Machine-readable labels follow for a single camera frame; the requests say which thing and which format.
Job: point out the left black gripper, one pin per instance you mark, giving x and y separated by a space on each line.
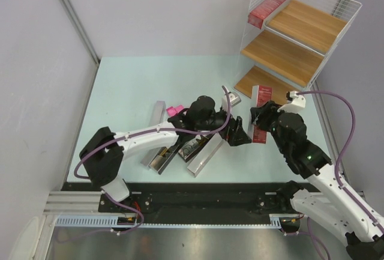
234 134

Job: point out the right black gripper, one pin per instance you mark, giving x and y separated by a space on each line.
268 110

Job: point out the plain silver toothpaste box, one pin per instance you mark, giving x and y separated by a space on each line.
205 154

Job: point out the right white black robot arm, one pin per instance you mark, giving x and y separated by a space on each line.
348 217

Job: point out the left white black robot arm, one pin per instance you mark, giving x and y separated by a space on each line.
103 154

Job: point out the silver WR toothpaste box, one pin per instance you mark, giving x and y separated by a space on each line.
191 148

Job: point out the pink toothpaste box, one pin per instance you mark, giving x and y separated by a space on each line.
172 111

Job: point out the silver O toothpaste box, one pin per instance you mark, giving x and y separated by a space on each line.
163 157

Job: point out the flat silver toothpaste box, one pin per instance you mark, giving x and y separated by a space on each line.
148 158

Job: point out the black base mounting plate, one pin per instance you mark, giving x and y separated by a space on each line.
210 203

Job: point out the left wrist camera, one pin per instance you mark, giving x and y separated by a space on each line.
234 99

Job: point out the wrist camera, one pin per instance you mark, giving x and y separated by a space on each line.
295 103
234 99

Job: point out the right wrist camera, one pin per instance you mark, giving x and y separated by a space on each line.
295 103

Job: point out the white wire wooden shelf rack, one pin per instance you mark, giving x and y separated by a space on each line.
293 48

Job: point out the aluminium rail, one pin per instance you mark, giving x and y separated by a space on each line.
72 203

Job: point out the slotted cable duct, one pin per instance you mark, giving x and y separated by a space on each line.
95 221

